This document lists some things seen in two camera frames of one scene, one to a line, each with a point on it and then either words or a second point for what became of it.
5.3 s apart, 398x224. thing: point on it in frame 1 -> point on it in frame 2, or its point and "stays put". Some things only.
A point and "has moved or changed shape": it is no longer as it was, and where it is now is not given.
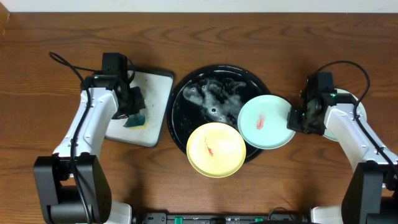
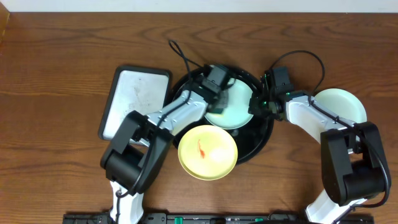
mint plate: (262, 122) -> (237, 114)
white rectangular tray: (156, 85) stays put
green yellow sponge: (137, 121) has moved or changed shape
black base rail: (220, 218) stays put
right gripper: (292, 122) -> (254, 107)
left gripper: (137, 101) -> (221, 100)
